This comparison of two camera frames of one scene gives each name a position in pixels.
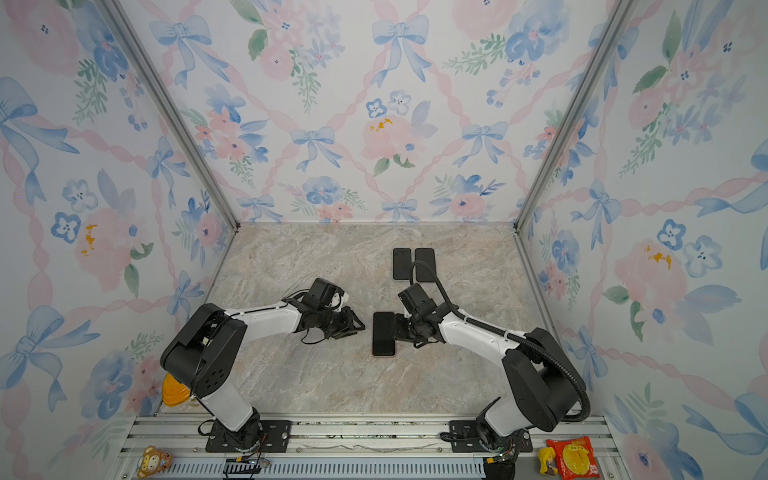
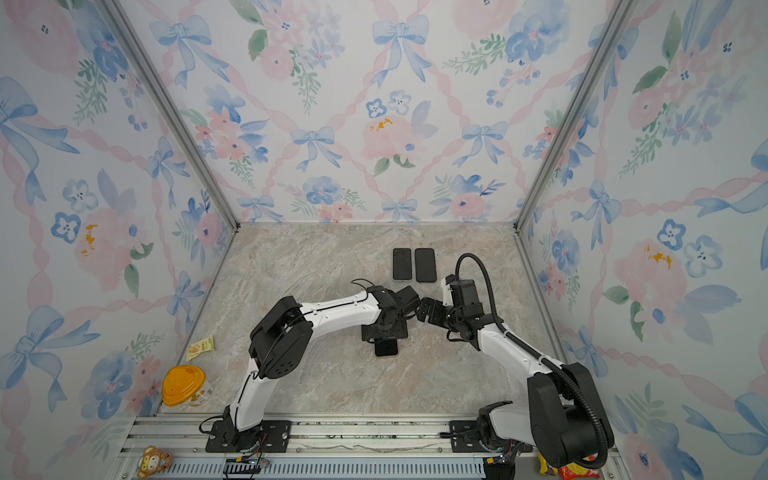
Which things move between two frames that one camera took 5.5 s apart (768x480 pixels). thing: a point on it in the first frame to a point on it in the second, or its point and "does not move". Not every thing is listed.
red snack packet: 575,458 does not move
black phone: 401,260 does not move
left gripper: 350,330 to 402,331
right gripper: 399,334 to 438,306
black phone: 423,273 does not move
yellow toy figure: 546,456 does not move
